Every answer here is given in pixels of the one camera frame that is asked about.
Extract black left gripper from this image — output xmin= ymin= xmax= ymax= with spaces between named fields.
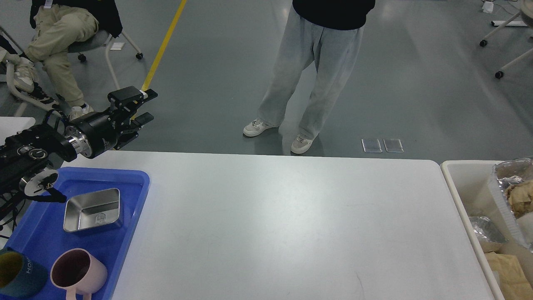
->
xmin=65 ymin=87 xmax=158 ymax=159

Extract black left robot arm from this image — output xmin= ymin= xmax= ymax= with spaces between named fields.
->
xmin=0 ymin=87 xmax=158 ymax=218

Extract grey office chair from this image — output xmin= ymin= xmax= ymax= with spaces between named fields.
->
xmin=1 ymin=30 xmax=121 ymax=117

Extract pink ceramic mug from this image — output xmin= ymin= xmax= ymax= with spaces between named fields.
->
xmin=50 ymin=247 xmax=108 ymax=300

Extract white wheeled stand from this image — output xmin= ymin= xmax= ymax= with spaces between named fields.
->
xmin=479 ymin=0 xmax=533 ymax=80

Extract blue plastic tray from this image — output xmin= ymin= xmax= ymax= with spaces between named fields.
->
xmin=0 ymin=167 xmax=151 ymax=300

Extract white paper cup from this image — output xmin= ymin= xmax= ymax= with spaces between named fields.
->
xmin=516 ymin=212 xmax=533 ymax=245

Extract white plastic bin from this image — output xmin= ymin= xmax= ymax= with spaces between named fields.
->
xmin=441 ymin=160 xmax=532 ymax=300

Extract stainless steel square tray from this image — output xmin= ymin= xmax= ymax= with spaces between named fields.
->
xmin=62 ymin=188 xmax=124 ymax=235

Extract clear plastic floor plate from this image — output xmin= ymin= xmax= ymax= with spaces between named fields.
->
xmin=361 ymin=138 xmax=383 ymax=153

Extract aluminium foil container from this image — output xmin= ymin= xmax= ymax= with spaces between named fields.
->
xmin=488 ymin=157 xmax=533 ymax=254

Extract seated person in khaki trousers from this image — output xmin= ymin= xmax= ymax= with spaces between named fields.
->
xmin=1 ymin=0 xmax=122 ymax=120

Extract brown paper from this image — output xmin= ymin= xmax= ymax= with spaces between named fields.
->
xmin=505 ymin=180 xmax=533 ymax=219
xmin=485 ymin=252 xmax=533 ymax=300

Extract white side table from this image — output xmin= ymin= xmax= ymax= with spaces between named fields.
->
xmin=0 ymin=116 xmax=35 ymax=146

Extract dark teal mug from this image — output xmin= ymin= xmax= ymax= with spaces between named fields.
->
xmin=0 ymin=247 xmax=48 ymax=299

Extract standing person in light jeans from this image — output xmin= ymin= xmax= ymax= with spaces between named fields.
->
xmin=243 ymin=0 xmax=376 ymax=154

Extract black cables on floor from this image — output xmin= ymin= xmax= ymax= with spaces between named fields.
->
xmin=0 ymin=196 xmax=19 ymax=240

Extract brown paper in bin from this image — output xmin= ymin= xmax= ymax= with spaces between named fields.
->
xmin=485 ymin=252 xmax=533 ymax=300

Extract crumpled clear plastic bag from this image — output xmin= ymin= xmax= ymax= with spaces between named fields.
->
xmin=469 ymin=216 xmax=508 ymax=253

